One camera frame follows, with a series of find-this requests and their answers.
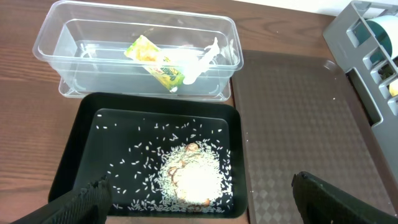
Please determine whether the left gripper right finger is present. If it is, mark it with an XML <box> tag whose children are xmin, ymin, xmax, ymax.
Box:
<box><xmin>292</xmin><ymin>171</ymin><xmax>397</xmax><ymax>224</ymax></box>

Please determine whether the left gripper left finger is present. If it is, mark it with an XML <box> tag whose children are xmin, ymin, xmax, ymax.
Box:
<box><xmin>12</xmin><ymin>176</ymin><xmax>113</xmax><ymax>224</ymax></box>

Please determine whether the yellow plate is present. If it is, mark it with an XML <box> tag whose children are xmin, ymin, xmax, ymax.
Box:
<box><xmin>389</xmin><ymin>79</ymin><xmax>398</xmax><ymax>96</ymax></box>

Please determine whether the green orange snack wrapper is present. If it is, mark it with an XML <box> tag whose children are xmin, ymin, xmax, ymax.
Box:
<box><xmin>124</xmin><ymin>35</ymin><xmax>185</xmax><ymax>93</ymax></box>

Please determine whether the clear plastic wrapper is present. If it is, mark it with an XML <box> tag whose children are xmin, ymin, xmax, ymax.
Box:
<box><xmin>163</xmin><ymin>37</ymin><xmax>239</xmax><ymax>85</ymax></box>

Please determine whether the light blue bowl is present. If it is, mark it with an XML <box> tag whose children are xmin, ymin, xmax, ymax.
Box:
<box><xmin>354</xmin><ymin>15</ymin><xmax>397</xmax><ymax>63</ymax></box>

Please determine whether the grey dishwasher rack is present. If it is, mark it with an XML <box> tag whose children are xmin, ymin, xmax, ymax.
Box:
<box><xmin>323</xmin><ymin>1</ymin><xmax>397</xmax><ymax>177</ymax></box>

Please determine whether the black tray bin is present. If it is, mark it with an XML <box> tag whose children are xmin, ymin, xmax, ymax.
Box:
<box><xmin>49</xmin><ymin>93</ymin><xmax>248</xmax><ymax>218</ymax></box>

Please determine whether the brown serving tray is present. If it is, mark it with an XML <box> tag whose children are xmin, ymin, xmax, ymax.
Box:
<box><xmin>232</xmin><ymin>50</ymin><xmax>397</xmax><ymax>223</ymax></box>

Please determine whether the spilled rice pile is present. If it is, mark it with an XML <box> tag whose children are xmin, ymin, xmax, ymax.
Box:
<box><xmin>86</xmin><ymin>110</ymin><xmax>233</xmax><ymax>215</ymax></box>

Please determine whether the clear plastic bin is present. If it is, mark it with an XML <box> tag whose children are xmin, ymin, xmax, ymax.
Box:
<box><xmin>33</xmin><ymin>1</ymin><xmax>244</xmax><ymax>101</ymax></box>

